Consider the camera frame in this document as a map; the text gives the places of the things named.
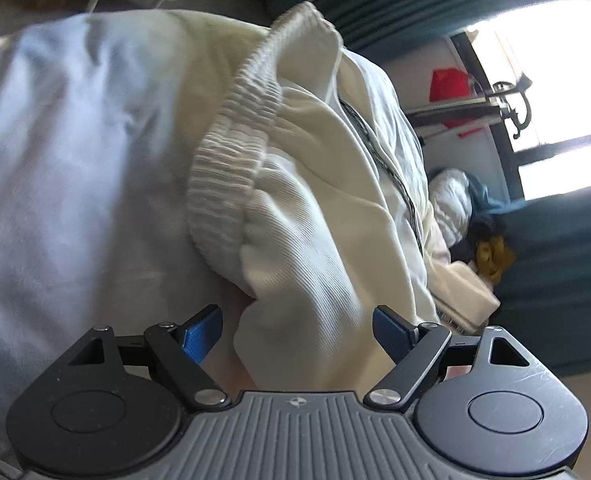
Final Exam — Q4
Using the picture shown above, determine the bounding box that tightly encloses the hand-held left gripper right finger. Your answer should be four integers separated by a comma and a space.
364, 304, 532, 409

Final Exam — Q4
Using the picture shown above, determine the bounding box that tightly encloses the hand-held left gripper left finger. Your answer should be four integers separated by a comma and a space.
68, 304, 230, 407

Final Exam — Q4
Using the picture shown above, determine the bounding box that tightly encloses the dark cloth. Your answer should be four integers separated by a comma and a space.
450, 212, 499, 263

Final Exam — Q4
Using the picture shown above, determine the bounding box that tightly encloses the yellow cloth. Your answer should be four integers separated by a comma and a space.
475, 235, 517, 283

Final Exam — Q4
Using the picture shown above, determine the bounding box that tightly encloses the white puffy jacket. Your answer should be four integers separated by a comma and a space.
428, 167, 476, 251

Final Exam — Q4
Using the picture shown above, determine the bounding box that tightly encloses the blue cloth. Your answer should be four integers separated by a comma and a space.
468, 175, 523, 217

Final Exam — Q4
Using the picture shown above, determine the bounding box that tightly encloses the red bag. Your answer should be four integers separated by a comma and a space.
429, 69, 472, 103

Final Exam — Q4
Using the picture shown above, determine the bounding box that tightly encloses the window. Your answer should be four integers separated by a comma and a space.
463, 0, 591, 203

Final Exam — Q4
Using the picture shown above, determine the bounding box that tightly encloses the white wall shelf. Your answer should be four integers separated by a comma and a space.
405, 97, 507, 133

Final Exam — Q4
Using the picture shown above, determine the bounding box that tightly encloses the black metal bracket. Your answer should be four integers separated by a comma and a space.
489, 72, 533, 140

